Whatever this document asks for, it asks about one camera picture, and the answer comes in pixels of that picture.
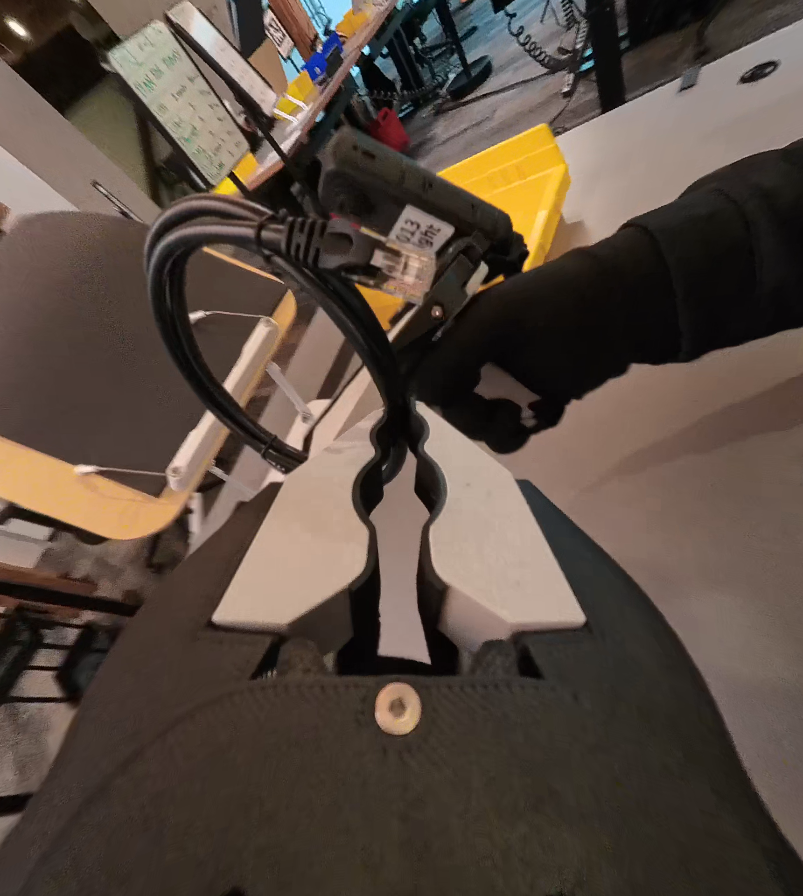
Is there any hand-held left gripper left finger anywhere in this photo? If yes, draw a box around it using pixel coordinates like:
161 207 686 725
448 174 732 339
211 409 391 634

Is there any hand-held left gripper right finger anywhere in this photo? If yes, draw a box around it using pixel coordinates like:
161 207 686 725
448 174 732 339
408 406 587 655

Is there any yellow plastic bin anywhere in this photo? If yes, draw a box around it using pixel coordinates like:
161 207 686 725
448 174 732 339
345 125 572 330

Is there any black ethernet cable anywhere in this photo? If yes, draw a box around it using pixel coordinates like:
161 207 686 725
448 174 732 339
144 195 439 484

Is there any person's right forearm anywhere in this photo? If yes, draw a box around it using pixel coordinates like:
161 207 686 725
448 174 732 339
621 115 803 368

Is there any person's right hand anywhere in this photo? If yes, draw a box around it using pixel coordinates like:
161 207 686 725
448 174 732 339
412 225 656 455

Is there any small blue bin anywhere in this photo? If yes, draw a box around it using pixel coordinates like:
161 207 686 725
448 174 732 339
303 31 344 79

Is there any whiteboard with green writing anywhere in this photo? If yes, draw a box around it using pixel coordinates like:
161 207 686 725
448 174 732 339
107 20 251 186

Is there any white panel bracket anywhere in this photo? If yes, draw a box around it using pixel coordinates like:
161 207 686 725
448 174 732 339
165 316 280 492

